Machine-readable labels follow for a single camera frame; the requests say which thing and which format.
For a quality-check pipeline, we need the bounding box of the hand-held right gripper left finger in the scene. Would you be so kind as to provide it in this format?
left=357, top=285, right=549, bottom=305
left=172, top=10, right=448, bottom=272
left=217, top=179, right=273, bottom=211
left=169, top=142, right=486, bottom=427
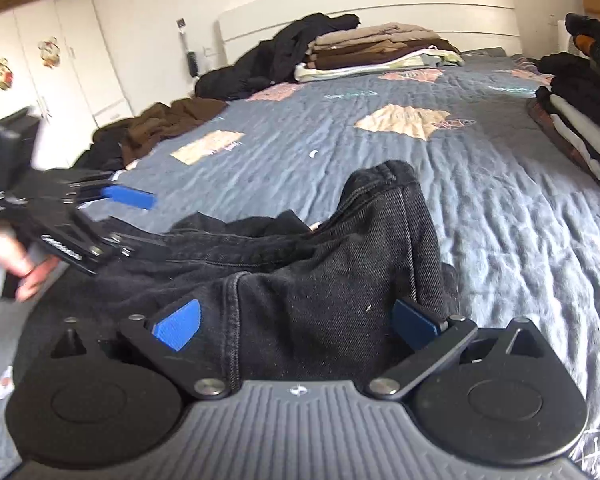
left=50, top=298, right=231, bottom=402

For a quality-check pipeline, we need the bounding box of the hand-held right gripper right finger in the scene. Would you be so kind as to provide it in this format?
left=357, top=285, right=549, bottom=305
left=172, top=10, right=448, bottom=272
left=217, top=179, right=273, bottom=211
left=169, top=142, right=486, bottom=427
left=365, top=297, right=547, bottom=402

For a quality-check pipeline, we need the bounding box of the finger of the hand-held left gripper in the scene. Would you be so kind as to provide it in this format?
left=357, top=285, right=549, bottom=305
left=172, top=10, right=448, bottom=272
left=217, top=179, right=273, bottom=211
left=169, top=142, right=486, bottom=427
left=64, top=169, right=157, bottom=210
left=104, top=232, right=174, bottom=264

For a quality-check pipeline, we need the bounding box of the black denim jacket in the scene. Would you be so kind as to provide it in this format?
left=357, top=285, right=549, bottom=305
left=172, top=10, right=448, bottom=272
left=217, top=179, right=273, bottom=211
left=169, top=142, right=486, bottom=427
left=75, top=160, right=462, bottom=392

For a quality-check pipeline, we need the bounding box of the stack of beige brown clothes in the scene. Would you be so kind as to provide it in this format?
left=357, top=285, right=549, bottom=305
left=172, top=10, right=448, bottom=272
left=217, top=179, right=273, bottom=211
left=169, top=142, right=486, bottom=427
left=294, top=22, right=466, bottom=84

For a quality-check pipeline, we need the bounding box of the stack of dark folded clothes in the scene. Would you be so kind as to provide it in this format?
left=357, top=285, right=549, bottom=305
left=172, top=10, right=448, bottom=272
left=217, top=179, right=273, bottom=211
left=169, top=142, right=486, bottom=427
left=525, top=12, right=600, bottom=192

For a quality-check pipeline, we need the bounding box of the person's left hand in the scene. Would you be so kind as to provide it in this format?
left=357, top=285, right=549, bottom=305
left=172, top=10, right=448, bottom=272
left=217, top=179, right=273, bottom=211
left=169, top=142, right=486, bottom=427
left=0, top=226, right=67, bottom=303

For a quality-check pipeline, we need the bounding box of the black jacket with diamond patch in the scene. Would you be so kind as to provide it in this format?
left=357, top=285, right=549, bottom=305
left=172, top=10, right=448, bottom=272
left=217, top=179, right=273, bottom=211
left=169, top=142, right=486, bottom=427
left=75, top=127, right=131, bottom=171

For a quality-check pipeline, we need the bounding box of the brown crumpled garment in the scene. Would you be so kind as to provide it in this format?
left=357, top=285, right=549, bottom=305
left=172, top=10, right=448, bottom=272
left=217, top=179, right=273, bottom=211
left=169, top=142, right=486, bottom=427
left=122, top=97, right=230, bottom=166

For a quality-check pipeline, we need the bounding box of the white wardrobe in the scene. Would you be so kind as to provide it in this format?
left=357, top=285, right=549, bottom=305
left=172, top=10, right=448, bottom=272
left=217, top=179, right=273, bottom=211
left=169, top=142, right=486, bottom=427
left=0, top=0, right=134, bottom=172

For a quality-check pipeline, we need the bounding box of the black hair brush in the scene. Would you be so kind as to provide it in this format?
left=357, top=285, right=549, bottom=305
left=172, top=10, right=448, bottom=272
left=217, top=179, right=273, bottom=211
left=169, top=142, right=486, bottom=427
left=176, top=17, right=201, bottom=79

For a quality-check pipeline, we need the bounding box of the blue printed quilt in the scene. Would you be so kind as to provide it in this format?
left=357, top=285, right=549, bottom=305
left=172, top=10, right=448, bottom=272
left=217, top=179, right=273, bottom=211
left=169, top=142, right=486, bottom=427
left=0, top=52, right=600, bottom=467

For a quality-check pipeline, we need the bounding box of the black crumpled coat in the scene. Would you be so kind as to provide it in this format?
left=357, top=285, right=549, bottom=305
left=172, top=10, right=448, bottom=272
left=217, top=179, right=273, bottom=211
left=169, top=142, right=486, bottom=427
left=195, top=12, right=361, bottom=101

